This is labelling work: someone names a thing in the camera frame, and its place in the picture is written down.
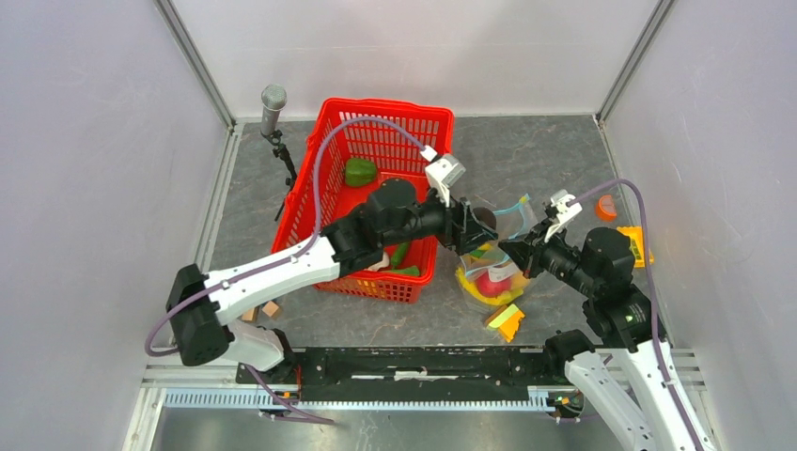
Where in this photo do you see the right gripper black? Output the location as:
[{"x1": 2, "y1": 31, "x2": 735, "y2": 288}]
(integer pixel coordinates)
[{"x1": 497, "y1": 215, "x2": 600, "y2": 296}]

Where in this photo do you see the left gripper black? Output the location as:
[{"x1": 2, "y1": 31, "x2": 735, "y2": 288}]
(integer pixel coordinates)
[{"x1": 382, "y1": 180, "x2": 497, "y2": 256}]

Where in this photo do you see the dark purple plum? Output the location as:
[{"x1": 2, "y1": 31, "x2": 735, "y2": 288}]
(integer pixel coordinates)
[{"x1": 477, "y1": 210, "x2": 497, "y2": 230}]

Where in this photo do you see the yellow banana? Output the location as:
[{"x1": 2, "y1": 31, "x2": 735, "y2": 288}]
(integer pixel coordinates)
[{"x1": 455, "y1": 265, "x2": 531, "y2": 307}]

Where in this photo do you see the clear zip top bag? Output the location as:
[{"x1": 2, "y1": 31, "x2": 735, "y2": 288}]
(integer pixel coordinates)
[{"x1": 456, "y1": 194, "x2": 538, "y2": 311}]

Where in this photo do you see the red apple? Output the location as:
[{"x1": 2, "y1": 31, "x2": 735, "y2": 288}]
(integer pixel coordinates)
[{"x1": 475, "y1": 272, "x2": 512, "y2": 298}]

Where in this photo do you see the white mushroom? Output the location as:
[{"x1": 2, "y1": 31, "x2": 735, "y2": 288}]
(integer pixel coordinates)
[{"x1": 367, "y1": 252, "x2": 391, "y2": 272}]

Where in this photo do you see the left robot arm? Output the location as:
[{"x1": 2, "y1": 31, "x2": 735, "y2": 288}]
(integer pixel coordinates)
[{"x1": 166, "y1": 179, "x2": 497, "y2": 383}]

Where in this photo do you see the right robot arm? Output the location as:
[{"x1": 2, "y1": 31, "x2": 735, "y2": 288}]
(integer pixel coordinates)
[{"x1": 497, "y1": 191, "x2": 715, "y2": 450}]

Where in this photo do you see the yellow orange toy sandwich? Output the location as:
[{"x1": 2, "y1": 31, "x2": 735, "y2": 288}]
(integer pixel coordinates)
[{"x1": 485, "y1": 303, "x2": 525, "y2": 343}]

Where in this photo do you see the short green chili pepper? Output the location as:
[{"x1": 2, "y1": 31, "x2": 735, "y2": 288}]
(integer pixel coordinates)
[{"x1": 390, "y1": 241, "x2": 411, "y2": 269}]

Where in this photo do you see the green cucumber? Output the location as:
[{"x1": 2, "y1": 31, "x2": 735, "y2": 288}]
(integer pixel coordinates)
[{"x1": 389, "y1": 265, "x2": 420, "y2": 277}]

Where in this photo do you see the orange half-round block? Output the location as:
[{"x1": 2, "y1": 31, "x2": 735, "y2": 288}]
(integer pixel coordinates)
[{"x1": 594, "y1": 194, "x2": 618, "y2": 223}]

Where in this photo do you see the yellow window toy block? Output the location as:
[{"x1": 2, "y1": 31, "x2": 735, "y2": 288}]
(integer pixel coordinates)
[{"x1": 617, "y1": 226, "x2": 655, "y2": 269}]

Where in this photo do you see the green bell pepper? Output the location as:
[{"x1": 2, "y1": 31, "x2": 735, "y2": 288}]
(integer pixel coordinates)
[{"x1": 344, "y1": 158, "x2": 379, "y2": 188}]

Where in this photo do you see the red plastic basket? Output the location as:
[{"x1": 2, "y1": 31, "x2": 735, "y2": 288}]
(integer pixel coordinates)
[{"x1": 271, "y1": 98, "x2": 455, "y2": 303}]

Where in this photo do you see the wooden toy cube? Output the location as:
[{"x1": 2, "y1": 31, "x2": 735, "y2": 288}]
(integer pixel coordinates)
[{"x1": 241, "y1": 301, "x2": 282, "y2": 322}]

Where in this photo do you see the grey microphone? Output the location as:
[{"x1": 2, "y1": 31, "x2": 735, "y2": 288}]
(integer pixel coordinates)
[{"x1": 260, "y1": 84, "x2": 288, "y2": 137}]

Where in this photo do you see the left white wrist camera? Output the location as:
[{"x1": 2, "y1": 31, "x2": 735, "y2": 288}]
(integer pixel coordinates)
[{"x1": 420, "y1": 146, "x2": 466, "y2": 208}]

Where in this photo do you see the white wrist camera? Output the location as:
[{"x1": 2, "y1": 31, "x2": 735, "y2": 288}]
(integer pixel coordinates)
[
  {"x1": 544, "y1": 189, "x2": 583, "y2": 242},
  {"x1": 420, "y1": 146, "x2": 466, "y2": 208}
]

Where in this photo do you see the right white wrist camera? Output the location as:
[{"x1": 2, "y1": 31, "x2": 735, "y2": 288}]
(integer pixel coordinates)
[{"x1": 544, "y1": 189, "x2": 583, "y2": 242}]

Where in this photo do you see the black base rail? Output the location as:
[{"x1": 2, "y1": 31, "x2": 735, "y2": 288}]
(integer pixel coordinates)
[{"x1": 236, "y1": 346, "x2": 570, "y2": 402}]

